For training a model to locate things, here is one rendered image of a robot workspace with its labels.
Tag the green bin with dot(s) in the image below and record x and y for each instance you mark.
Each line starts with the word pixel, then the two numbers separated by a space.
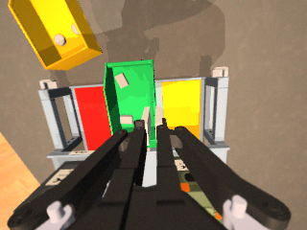
pixel 133 98

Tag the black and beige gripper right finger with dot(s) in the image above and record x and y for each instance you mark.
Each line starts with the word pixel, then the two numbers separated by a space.
pixel 241 205

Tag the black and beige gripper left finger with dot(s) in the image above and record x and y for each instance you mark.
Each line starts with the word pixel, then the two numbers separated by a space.
pixel 121 157

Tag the small beige block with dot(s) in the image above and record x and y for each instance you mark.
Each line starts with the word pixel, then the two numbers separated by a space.
pixel 126 119
pixel 122 80

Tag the yellow bin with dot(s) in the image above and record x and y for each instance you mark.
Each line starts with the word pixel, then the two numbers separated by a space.
pixel 41 20

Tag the pale peach round disc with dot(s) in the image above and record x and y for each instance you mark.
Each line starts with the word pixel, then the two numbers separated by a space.
pixel 60 40
pixel 74 29

